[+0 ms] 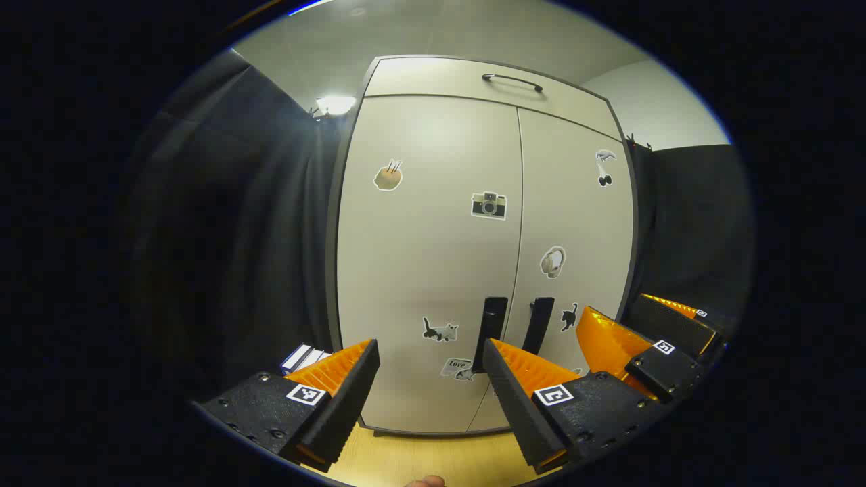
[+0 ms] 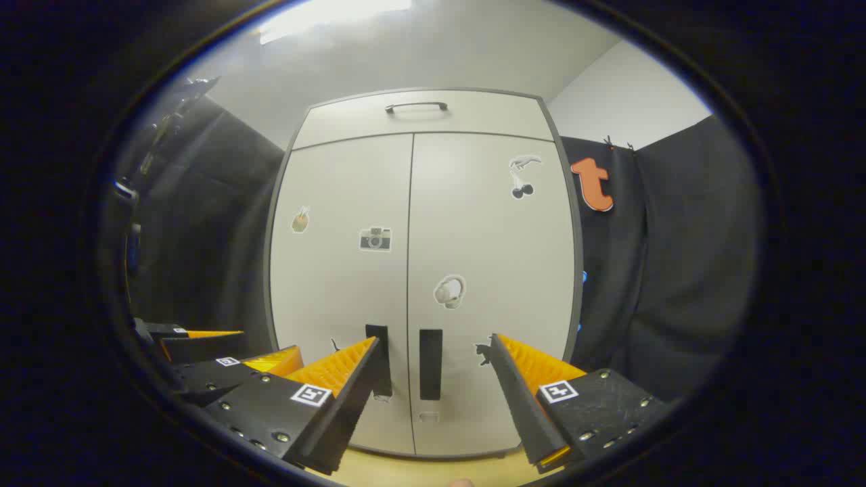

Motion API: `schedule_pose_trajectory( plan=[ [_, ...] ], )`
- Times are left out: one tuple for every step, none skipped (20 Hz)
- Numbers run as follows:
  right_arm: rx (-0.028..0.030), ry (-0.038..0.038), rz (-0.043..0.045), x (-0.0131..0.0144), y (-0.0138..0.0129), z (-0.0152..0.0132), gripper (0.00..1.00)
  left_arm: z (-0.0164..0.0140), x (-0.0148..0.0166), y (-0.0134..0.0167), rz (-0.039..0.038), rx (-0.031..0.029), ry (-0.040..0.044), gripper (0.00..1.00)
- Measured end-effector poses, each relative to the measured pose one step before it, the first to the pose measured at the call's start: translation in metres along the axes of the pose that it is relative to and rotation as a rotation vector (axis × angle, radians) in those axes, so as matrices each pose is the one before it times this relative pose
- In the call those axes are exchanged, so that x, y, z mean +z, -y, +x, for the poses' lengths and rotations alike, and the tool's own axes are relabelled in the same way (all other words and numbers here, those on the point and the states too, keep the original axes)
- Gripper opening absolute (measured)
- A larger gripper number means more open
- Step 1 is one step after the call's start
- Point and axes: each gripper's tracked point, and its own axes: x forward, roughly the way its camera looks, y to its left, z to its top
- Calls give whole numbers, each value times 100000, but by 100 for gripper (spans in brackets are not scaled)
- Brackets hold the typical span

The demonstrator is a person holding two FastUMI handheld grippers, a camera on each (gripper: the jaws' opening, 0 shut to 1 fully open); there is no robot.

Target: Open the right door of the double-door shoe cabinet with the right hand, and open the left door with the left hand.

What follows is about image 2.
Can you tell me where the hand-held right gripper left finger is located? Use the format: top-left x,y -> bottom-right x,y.
202,336 -> 383,476

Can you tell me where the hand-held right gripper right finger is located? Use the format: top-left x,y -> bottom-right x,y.
488,333 -> 670,474

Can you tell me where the white shoe cabinet door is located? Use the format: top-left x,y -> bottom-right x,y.
407,132 -> 581,457
269,133 -> 415,455

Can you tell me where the white double-door shoe cabinet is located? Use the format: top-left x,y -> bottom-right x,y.
263,87 -> 584,461

